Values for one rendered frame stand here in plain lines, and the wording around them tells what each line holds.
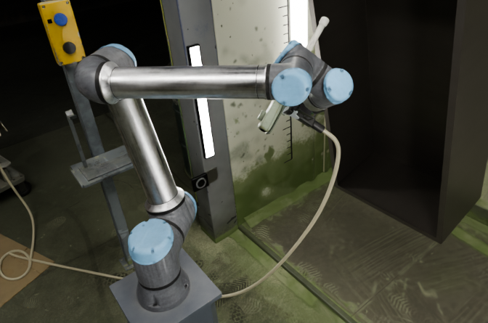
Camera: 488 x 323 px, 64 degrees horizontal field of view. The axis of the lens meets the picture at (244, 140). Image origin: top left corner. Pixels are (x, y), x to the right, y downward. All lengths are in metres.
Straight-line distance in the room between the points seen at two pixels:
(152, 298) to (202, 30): 1.20
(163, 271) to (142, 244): 0.12
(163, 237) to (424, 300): 1.45
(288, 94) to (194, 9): 1.08
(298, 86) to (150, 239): 0.72
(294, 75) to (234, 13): 1.17
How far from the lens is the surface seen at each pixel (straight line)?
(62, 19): 1.85
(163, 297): 1.46
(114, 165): 2.00
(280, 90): 0.94
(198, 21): 1.95
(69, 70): 1.97
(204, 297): 1.50
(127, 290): 1.60
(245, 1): 2.10
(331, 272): 2.35
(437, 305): 2.32
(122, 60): 1.25
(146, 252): 1.33
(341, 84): 1.09
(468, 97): 1.56
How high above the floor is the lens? 1.80
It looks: 30 degrees down
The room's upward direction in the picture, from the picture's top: 5 degrees counter-clockwise
